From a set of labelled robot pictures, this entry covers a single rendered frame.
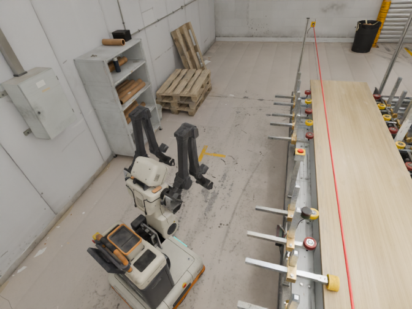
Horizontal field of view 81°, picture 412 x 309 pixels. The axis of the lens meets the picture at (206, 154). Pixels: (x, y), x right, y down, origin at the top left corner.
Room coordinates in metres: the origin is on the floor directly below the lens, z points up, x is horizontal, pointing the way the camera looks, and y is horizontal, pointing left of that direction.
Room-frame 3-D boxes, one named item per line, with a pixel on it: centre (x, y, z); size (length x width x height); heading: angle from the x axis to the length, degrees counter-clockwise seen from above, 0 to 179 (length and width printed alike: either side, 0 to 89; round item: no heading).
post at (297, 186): (1.12, -0.62, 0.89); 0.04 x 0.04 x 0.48; 70
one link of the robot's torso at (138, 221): (1.20, 0.49, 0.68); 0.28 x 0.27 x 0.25; 49
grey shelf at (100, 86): (3.36, 1.12, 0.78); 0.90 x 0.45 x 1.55; 160
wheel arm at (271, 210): (1.10, -0.56, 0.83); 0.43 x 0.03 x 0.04; 70
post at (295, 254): (0.65, -0.45, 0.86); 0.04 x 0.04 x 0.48; 70
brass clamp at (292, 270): (0.63, -0.44, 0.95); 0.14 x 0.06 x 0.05; 160
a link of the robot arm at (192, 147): (1.24, 0.09, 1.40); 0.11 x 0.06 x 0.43; 49
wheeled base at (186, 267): (1.04, 0.55, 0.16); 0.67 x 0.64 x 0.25; 139
